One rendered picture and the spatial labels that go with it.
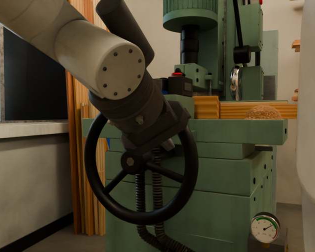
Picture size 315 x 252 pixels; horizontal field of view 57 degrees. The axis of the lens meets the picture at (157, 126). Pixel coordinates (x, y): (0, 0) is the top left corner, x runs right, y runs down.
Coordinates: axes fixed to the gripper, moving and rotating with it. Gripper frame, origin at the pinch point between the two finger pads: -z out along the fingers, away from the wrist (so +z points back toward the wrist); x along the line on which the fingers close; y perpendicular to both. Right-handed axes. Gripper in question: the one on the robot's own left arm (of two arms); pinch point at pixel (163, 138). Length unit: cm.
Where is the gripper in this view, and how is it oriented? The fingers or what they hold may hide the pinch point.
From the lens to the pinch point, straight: 53.3
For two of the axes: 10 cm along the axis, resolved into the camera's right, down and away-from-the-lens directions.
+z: -3.9, -4.7, -7.9
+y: -3.7, -7.1, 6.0
